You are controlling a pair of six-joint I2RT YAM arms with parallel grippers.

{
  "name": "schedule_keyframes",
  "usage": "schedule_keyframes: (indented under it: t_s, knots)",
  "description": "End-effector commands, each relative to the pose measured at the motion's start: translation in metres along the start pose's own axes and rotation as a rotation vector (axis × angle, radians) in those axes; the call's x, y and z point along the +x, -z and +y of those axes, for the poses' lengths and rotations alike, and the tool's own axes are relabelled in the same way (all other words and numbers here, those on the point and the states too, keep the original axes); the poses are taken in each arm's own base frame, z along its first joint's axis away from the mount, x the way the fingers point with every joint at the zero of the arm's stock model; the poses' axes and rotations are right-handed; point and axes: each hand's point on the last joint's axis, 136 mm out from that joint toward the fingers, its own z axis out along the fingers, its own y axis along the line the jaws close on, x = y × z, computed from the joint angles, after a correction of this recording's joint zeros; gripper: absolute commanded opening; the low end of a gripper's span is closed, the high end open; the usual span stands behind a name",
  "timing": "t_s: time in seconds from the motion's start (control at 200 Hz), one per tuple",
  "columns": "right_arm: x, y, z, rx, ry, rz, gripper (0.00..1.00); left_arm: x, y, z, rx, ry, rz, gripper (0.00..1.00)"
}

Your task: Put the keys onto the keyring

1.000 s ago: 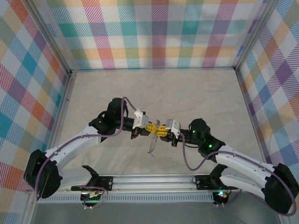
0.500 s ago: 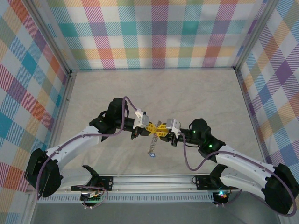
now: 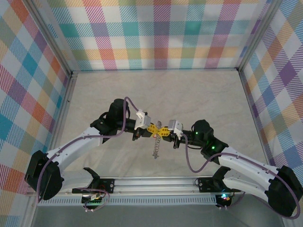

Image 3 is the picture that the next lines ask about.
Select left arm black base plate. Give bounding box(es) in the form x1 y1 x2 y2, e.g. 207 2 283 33
72 179 116 194

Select left aluminium frame post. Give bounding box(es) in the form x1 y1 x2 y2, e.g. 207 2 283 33
26 0 74 76

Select slotted grey cable duct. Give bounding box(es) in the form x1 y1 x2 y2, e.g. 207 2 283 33
37 198 218 207

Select aluminium mounting rail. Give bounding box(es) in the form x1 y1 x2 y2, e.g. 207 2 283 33
26 176 286 197

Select right aluminium frame post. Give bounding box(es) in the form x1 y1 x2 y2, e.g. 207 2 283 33
236 0 285 73

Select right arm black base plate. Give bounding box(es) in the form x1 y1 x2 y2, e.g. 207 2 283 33
198 176 242 193

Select left aluminium side rail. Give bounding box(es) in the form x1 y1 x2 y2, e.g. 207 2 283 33
22 72 79 227

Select aluminium frame post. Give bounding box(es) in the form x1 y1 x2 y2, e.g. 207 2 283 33
26 0 74 76
236 0 285 73

